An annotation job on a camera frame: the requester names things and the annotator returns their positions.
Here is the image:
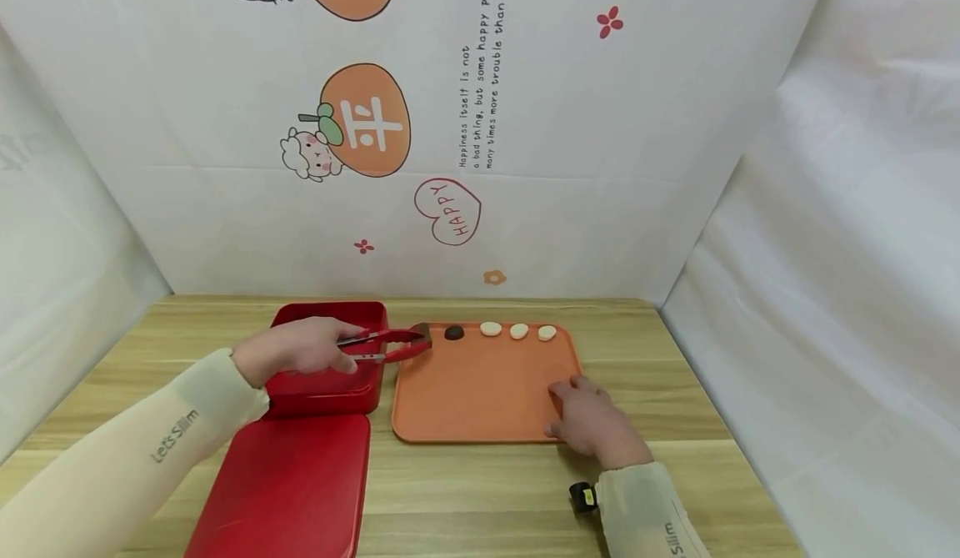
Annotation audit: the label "red tongs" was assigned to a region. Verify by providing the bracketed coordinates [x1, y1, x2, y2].
[337, 329, 434, 364]

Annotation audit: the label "orange tray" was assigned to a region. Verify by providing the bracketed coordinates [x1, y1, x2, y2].
[391, 321, 585, 445]

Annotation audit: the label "person's left forearm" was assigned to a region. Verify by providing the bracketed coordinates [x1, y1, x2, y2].
[0, 348, 271, 558]

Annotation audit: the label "red tin box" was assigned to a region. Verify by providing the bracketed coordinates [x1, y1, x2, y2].
[262, 301, 390, 419]

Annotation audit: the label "person's left hand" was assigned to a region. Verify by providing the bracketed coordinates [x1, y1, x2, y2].
[231, 317, 372, 390]

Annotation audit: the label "person's right forearm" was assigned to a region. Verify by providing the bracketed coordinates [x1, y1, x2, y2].
[596, 460, 713, 558]

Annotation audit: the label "person's right hand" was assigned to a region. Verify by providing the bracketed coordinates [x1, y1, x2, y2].
[544, 375, 655, 471]

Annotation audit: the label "red tin lid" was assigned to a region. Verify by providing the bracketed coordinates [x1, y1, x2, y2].
[184, 413, 373, 558]

